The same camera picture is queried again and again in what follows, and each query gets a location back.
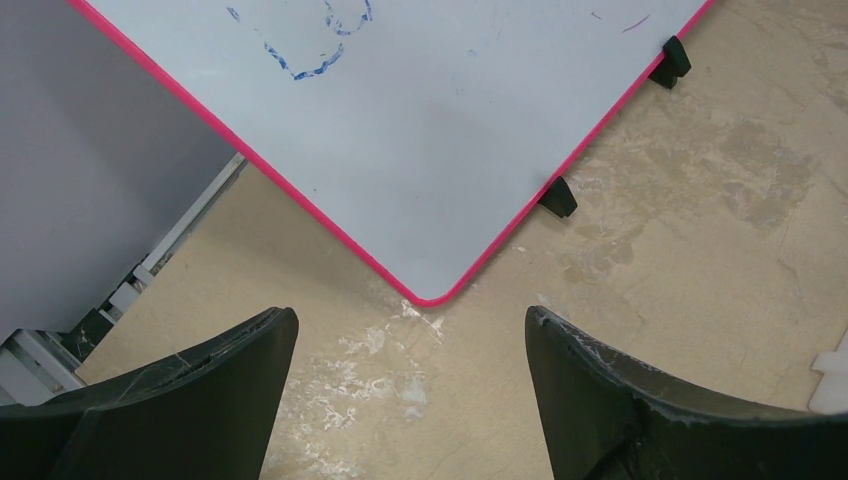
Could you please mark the white plastic bin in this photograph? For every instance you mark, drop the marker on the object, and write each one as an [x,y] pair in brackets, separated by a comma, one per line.
[830,396]

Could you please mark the aluminium frame rail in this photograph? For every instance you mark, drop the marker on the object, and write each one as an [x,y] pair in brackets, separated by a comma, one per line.
[38,365]

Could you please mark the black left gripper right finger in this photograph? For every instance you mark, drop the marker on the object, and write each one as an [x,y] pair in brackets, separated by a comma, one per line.
[608,415]

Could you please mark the pink framed whiteboard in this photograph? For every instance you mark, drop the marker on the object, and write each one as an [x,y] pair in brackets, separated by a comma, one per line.
[420,133]

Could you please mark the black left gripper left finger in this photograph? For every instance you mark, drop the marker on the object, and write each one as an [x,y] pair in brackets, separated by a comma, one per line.
[206,412]

